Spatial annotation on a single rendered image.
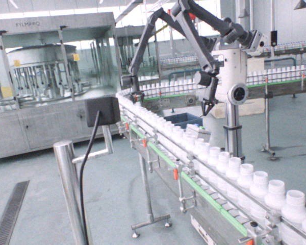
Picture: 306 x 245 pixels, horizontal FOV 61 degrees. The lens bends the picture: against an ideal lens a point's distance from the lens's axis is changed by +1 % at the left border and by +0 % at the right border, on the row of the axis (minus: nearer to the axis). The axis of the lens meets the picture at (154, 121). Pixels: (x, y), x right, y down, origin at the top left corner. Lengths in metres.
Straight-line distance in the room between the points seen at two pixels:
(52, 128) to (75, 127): 0.40
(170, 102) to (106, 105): 2.95
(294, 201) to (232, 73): 1.28
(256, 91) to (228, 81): 1.74
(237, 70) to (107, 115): 1.52
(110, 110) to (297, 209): 0.49
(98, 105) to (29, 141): 4.66
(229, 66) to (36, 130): 3.85
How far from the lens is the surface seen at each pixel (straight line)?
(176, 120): 2.50
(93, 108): 0.43
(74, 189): 0.53
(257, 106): 6.12
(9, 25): 4.94
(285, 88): 3.74
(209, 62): 1.41
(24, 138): 5.06
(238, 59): 1.87
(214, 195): 1.01
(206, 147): 1.01
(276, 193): 0.75
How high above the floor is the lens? 1.52
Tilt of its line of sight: 14 degrees down
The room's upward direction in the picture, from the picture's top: 7 degrees counter-clockwise
